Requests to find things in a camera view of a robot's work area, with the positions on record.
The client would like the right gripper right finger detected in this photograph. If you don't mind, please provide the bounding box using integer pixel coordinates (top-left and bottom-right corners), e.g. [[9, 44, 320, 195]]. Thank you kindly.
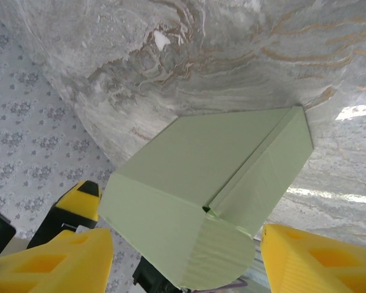
[[260, 223, 366, 293]]

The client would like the light green paper box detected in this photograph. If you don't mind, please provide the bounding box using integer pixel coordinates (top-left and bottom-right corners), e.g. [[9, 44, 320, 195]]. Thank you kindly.
[[98, 105, 314, 291]]

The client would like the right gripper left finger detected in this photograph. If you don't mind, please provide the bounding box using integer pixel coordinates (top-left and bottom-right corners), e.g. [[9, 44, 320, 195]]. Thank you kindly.
[[0, 227, 115, 293]]

